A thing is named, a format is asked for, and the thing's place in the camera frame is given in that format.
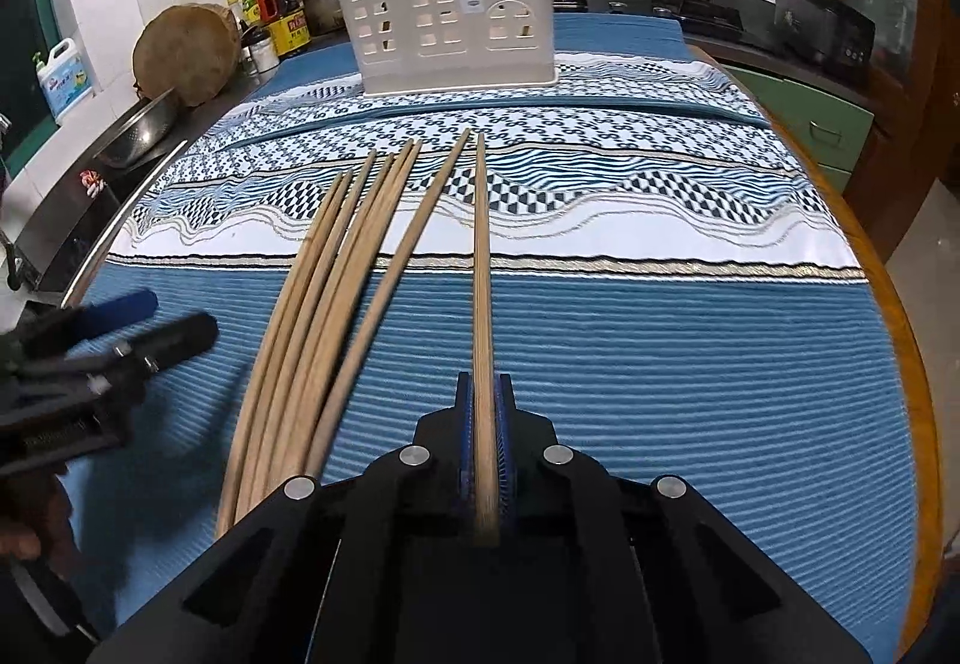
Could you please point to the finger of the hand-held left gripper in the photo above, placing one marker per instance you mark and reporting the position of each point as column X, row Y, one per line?
column 120, row 311
column 176, row 337

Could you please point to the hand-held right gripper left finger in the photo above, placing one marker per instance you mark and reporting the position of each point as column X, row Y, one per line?
column 465, row 454

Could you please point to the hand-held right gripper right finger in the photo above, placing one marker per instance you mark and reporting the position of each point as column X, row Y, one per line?
column 504, row 461

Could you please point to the bunch of wooden chopsticks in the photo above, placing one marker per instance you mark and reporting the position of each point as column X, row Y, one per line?
column 289, row 409

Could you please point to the brown wooden chopstick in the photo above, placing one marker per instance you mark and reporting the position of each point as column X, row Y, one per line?
column 482, row 296

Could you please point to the white plastic chopstick holder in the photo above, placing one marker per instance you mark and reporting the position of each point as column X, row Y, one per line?
column 450, row 63

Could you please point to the person's left hand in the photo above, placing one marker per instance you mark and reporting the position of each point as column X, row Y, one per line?
column 30, row 510

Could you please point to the steel kitchen sink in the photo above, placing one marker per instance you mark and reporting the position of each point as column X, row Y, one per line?
column 67, row 229

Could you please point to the red and white scrubber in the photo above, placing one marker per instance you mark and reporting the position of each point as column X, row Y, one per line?
column 94, row 184

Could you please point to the steel colander bowl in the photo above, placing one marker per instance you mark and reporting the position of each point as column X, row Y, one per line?
column 135, row 135

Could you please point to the blue patterned tablecloth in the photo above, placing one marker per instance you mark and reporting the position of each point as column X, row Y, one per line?
column 675, row 371

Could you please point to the white detergent jug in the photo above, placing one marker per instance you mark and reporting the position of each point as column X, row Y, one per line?
column 67, row 82

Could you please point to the round wooden cutting board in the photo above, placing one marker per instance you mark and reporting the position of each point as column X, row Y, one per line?
column 184, row 56

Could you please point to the small white jar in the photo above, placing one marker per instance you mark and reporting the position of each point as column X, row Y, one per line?
column 264, row 57

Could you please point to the cluster of condiment bottles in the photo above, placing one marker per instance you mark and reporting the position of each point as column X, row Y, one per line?
column 266, row 0

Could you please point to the steel cooking pot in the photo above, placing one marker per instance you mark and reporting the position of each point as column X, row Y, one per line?
column 322, row 11

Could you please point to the green drawer cabinet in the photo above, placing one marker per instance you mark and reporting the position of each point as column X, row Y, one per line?
column 802, row 116

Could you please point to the stainless steel kitchen counter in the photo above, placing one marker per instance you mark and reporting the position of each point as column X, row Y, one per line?
column 750, row 52

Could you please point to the black gas stove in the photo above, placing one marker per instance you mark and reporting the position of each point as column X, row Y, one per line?
column 697, row 11

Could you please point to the black countertop appliance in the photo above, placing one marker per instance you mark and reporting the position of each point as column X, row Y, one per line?
column 817, row 33

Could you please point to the wooden glass door cabinet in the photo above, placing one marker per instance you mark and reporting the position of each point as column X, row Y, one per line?
column 919, row 109

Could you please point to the dark window with green frame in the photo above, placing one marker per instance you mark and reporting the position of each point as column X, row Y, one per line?
column 26, row 26

